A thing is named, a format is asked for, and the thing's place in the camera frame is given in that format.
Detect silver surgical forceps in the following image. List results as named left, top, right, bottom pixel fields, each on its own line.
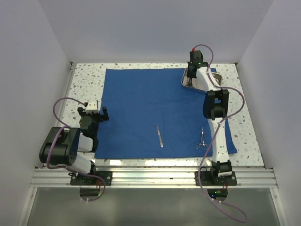
left=196, top=127, right=207, bottom=150

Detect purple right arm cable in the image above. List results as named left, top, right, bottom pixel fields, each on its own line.
left=192, top=44, right=248, bottom=224

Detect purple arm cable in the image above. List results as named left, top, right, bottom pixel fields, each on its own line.
left=192, top=44, right=248, bottom=224
left=46, top=97, right=106, bottom=203

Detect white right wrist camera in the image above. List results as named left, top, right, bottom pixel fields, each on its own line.
left=190, top=49, right=203, bottom=62

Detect aluminium rail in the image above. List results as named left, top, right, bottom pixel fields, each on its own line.
left=56, top=62, right=78, bottom=120
left=30, top=166, right=278, bottom=188

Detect aluminium front rail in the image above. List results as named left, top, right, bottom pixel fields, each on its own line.
left=30, top=166, right=278, bottom=188

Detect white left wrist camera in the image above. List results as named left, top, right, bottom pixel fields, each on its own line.
left=85, top=100, right=99, bottom=113

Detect stainless steel instrument tray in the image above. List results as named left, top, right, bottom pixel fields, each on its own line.
left=181, top=68, right=222, bottom=93

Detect blue surgical cloth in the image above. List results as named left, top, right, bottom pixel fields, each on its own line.
left=94, top=67, right=238, bottom=160

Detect aluminium left side rail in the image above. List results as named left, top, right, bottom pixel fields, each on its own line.
left=56, top=62, right=78, bottom=120

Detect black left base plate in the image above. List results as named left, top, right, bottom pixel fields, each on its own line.
left=68, top=171, right=113, bottom=186

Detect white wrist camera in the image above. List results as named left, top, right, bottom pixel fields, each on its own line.
left=85, top=100, right=99, bottom=113
left=190, top=49, right=203, bottom=62

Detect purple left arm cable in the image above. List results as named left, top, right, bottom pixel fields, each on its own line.
left=46, top=97, right=106, bottom=203

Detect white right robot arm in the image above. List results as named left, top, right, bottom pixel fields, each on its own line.
left=187, top=48, right=232, bottom=186

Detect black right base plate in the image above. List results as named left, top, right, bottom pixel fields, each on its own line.
left=200, top=167, right=238, bottom=186

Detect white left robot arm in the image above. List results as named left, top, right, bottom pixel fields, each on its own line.
left=39, top=107, right=109, bottom=185

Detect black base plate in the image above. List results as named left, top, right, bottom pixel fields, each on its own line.
left=200, top=167, right=238, bottom=186
left=68, top=171, right=113, bottom=186

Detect silver scalpel handle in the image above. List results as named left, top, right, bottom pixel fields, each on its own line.
left=156, top=124, right=164, bottom=148

